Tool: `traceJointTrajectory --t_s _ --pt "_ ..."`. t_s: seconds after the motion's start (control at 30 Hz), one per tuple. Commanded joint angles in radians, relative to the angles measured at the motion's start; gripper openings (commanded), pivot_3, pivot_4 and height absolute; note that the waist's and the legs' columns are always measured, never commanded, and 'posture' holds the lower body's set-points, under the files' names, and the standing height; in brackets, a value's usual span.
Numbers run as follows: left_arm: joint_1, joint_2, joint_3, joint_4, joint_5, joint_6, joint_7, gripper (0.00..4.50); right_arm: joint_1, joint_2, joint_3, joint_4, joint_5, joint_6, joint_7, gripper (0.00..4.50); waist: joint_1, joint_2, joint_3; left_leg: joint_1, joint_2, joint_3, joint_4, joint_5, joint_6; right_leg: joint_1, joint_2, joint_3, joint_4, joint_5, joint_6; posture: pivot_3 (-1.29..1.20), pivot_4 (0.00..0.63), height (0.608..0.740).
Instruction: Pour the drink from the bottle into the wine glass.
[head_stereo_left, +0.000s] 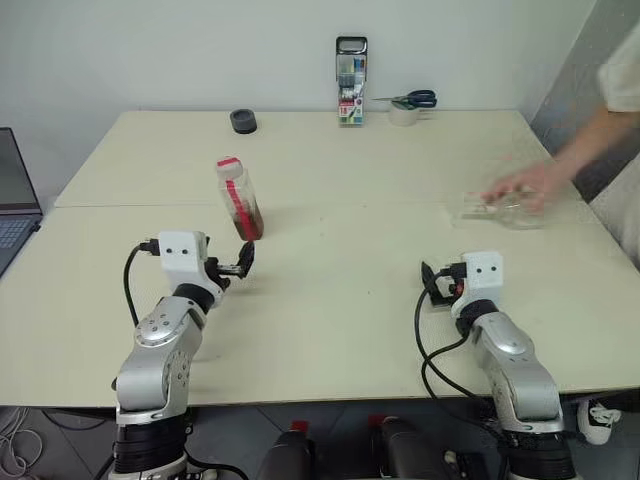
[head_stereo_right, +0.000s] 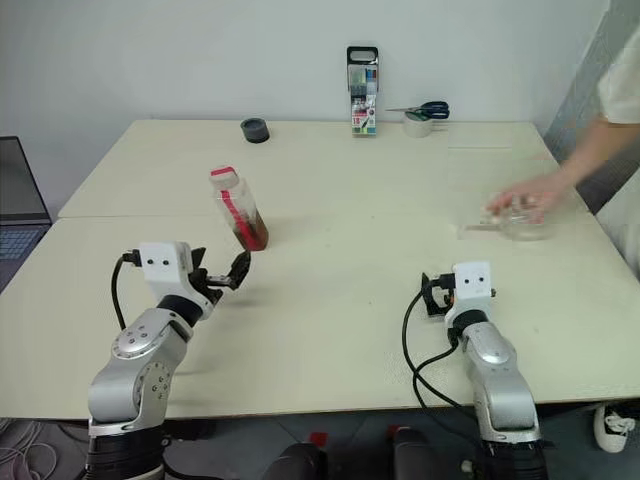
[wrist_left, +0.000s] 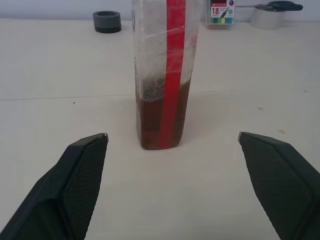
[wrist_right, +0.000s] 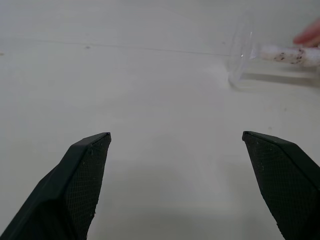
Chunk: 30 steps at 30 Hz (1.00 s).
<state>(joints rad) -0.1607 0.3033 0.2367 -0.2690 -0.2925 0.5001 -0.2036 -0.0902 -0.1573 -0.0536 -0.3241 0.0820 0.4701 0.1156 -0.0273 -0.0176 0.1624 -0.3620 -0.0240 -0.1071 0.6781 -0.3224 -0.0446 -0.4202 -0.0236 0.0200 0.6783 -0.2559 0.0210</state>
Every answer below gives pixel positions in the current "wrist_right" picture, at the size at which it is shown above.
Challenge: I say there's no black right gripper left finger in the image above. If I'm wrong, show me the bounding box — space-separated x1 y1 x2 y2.
0 131 112 240

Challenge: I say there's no white speckled paper towel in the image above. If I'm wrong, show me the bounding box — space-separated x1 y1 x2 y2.
258 44 320 68

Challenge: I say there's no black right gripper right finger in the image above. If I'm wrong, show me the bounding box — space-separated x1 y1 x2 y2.
241 130 320 240

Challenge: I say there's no person's bare hand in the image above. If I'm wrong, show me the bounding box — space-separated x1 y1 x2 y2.
292 18 320 48

